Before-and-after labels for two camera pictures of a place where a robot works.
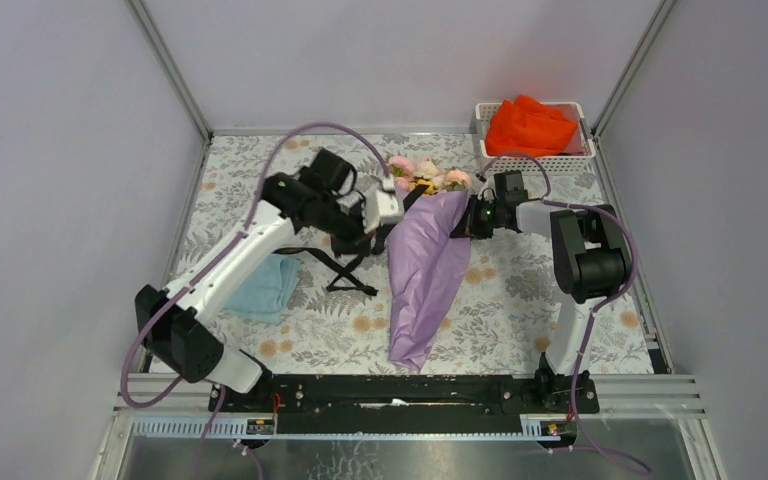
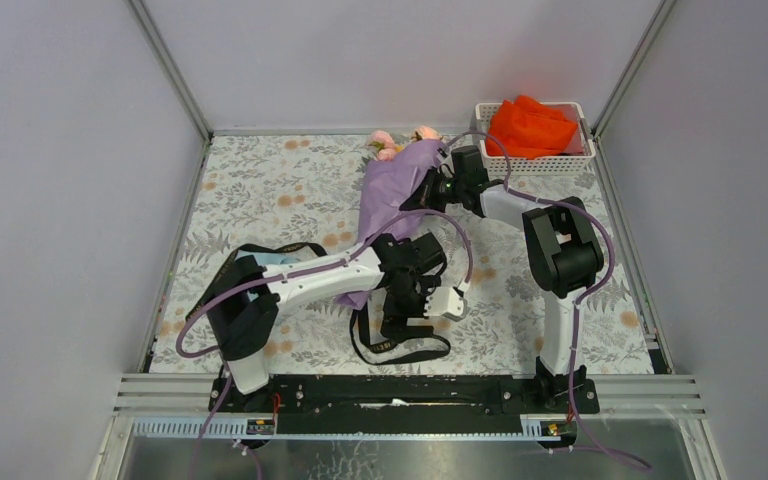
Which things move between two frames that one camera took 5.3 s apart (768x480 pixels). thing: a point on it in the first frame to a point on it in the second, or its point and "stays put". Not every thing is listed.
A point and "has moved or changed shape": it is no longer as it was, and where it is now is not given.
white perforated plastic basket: (574, 157) stays put
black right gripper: (467, 226) to (423, 197)
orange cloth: (527, 128) stays put
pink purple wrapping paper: (426, 269) has moved or changed shape
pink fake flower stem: (402, 169) to (384, 144)
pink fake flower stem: (456, 181) has moved or changed shape
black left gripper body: (345, 226) to (415, 288)
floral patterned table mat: (498, 304) stays put
